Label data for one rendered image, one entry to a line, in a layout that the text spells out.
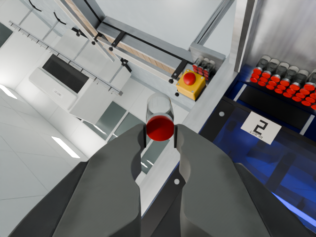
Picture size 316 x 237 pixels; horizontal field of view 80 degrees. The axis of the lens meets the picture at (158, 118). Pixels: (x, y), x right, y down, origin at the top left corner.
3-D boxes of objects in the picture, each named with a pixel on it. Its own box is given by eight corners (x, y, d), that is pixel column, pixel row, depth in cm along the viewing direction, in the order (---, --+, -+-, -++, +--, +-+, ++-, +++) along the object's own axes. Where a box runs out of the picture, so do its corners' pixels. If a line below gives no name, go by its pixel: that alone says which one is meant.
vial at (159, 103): (171, 91, 17) (176, 114, 13) (170, 114, 18) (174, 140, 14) (146, 91, 17) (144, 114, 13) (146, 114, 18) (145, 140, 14)
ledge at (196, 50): (224, 76, 75) (221, 80, 75) (195, 63, 80) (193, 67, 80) (226, 55, 62) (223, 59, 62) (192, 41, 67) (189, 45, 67)
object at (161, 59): (228, 67, 71) (205, 101, 69) (226, 85, 85) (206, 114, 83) (105, 12, 97) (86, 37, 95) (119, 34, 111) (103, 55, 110)
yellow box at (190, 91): (206, 86, 68) (195, 102, 67) (189, 78, 71) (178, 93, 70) (205, 76, 61) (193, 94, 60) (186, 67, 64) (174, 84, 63)
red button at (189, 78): (199, 79, 62) (192, 89, 62) (188, 75, 64) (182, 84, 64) (198, 74, 59) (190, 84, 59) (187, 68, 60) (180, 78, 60)
